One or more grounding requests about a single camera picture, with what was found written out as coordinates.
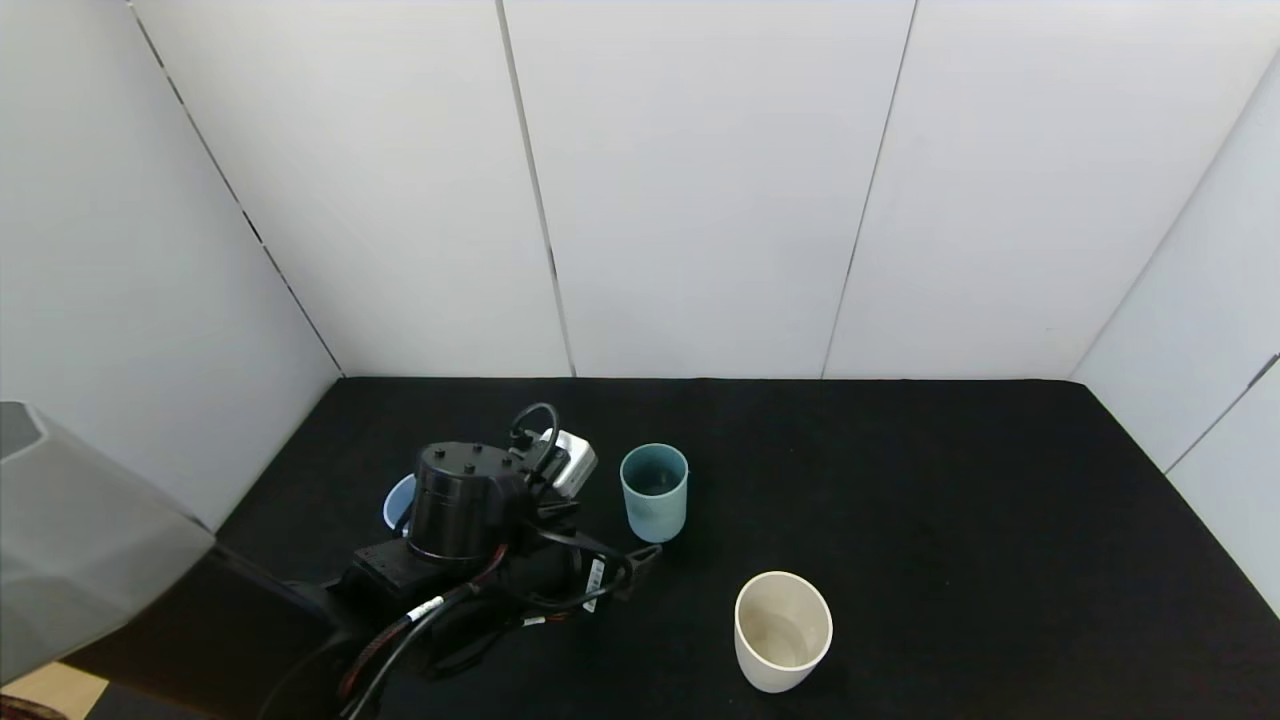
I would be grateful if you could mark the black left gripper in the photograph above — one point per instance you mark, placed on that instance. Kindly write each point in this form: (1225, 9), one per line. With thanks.
(598, 580)

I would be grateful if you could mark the teal cup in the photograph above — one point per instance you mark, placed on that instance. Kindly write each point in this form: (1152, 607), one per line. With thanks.
(655, 495)

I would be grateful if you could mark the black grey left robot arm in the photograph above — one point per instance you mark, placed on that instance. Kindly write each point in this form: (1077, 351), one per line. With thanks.
(465, 500)

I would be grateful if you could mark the cream white cup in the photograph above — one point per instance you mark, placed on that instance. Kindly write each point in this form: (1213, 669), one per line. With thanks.
(780, 640)

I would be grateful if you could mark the light blue cup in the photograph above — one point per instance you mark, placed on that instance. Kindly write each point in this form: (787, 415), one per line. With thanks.
(396, 505)

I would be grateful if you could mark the dark brown floor object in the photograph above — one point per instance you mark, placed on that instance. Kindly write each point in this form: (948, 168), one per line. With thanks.
(20, 711)

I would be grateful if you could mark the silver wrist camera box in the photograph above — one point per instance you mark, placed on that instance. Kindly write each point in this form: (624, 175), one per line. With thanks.
(572, 462)

